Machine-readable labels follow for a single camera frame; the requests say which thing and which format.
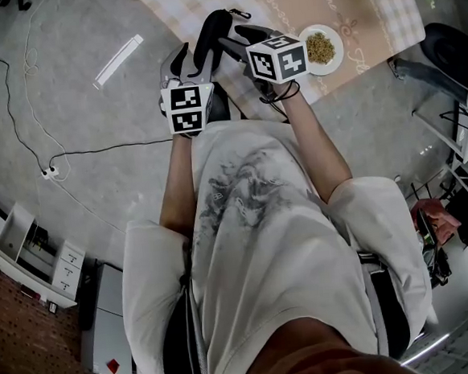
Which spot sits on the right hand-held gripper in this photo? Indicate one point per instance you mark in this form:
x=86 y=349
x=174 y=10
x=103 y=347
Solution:
x=276 y=62

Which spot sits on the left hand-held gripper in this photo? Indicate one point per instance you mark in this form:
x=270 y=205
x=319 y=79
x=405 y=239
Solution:
x=186 y=121

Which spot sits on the black glasses case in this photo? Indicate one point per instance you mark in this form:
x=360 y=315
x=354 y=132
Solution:
x=211 y=26

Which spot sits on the person's left forearm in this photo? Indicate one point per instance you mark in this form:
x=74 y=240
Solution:
x=175 y=186

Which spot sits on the person's right forearm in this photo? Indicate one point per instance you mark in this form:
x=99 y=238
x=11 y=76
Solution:
x=320 y=151

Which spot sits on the beige checkered tablecloth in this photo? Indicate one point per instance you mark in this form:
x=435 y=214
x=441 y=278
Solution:
x=171 y=1

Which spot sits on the white plate of seeds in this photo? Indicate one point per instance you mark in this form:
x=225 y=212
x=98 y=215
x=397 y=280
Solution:
x=322 y=50

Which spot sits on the white power strip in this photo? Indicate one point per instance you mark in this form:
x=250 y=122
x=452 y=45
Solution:
x=50 y=172

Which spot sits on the person's torso in white shirt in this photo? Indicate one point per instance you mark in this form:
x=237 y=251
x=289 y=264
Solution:
x=264 y=260

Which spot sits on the black round chair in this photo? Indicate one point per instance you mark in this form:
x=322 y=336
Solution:
x=453 y=56

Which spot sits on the white drawer cabinet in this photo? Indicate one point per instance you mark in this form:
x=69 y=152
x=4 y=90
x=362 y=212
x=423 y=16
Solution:
x=14 y=236

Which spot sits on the grey box with red tag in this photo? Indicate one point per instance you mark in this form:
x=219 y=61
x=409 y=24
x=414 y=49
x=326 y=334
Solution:
x=107 y=313

